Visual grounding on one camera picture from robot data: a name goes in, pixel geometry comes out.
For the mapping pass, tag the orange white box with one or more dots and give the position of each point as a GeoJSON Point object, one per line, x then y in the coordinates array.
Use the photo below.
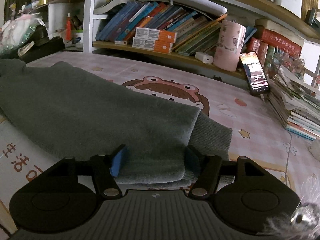
{"type": "Point", "coordinates": [152, 45]}
{"type": "Point", "coordinates": [156, 35]}

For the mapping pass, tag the white and wood bookshelf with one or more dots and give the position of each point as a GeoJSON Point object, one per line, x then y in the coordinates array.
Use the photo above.
{"type": "Point", "coordinates": [243, 12]}

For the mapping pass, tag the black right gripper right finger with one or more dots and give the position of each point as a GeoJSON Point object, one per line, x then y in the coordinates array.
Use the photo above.
{"type": "Point", "coordinates": [208, 170]}

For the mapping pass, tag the red boxed book set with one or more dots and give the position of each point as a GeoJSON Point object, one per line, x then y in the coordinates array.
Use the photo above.
{"type": "Point", "coordinates": [277, 41]}

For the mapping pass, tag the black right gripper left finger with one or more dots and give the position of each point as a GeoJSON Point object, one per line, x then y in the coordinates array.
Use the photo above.
{"type": "Point", "coordinates": [103, 169]}

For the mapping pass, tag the pink checked cartoon tablecloth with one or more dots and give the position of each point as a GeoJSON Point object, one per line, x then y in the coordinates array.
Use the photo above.
{"type": "Point", "coordinates": [257, 133]}

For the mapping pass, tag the stack of magazines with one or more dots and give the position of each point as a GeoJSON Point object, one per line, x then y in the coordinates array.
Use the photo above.
{"type": "Point", "coordinates": [295, 104]}

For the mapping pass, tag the black smartphone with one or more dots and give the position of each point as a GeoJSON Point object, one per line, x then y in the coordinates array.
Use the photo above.
{"type": "Point", "coordinates": [257, 80]}

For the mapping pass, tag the upper orange white box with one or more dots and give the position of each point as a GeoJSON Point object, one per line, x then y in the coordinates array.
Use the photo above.
{"type": "Point", "coordinates": [156, 35]}

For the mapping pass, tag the white power adapter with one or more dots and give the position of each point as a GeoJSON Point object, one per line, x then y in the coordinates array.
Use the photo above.
{"type": "Point", "coordinates": [203, 57]}

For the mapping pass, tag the lower orange white box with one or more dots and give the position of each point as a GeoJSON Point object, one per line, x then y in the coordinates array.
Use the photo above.
{"type": "Point", "coordinates": [152, 45]}

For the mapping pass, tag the row of leaning books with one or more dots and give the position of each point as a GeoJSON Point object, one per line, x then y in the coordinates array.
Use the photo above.
{"type": "Point", "coordinates": [124, 16]}

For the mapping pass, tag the grey-green sweatshirt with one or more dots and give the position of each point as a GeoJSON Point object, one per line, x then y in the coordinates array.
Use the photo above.
{"type": "Point", "coordinates": [71, 113]}

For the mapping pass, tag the pink cartoon cylinder holder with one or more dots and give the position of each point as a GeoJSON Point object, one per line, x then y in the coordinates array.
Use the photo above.
{"type": "Point", "coordinates": [229, 45]}

